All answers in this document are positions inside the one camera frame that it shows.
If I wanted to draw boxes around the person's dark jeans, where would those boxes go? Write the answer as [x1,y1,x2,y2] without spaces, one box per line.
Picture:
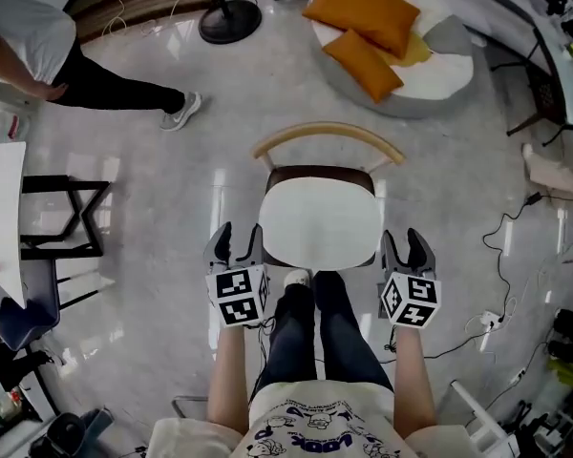
[254,269,395,396]

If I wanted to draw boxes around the person's right forearm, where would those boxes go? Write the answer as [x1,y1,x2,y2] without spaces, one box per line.
[391,323,439,442]

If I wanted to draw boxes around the white seat wooden chair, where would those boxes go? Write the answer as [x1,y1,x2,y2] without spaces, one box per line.
[251,121,408,276]

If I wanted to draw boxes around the white metal frame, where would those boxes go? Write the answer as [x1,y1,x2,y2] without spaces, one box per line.
[450,378,524,458]

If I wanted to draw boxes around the black cable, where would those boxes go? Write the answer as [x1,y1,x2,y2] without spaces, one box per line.
[481,191,543,324]

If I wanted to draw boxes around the dark blue chair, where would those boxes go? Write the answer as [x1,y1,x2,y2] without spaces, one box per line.
[0,257,104,353]

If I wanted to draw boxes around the black standing floor fan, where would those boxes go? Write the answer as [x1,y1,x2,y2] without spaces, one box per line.
[198,0,264,46]

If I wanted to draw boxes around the person's left forearm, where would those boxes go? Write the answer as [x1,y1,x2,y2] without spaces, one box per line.
[205,323,260,437]

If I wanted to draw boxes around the small orange pillow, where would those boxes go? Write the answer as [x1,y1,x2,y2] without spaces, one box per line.
[321,28,405,105]

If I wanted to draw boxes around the white table with black legs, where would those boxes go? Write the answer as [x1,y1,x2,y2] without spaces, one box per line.
[0,141,112,310]

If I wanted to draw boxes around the person's cream printed shirt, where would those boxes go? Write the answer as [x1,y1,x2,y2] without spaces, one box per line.
[145,381,479,458]

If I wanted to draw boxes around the white power strip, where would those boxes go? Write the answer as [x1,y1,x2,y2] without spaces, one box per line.
[478,309,506,329]

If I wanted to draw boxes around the round grey white pouf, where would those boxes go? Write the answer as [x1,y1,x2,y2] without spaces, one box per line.
[308,0,476,120]

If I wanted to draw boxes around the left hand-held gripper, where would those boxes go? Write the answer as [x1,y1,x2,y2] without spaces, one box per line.
[202,221,272,329]

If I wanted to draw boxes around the person's left white shoe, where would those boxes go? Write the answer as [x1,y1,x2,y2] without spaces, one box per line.
[283,268,312,289]

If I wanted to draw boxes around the large orange pillow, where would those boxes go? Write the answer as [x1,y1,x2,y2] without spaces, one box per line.
[301,0,422,60]

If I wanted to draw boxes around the white seat cushion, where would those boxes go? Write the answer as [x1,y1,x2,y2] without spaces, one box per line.
[258,177,384,272]

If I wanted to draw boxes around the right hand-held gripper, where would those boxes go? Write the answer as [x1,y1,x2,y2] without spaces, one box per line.
[376,227,443,330]

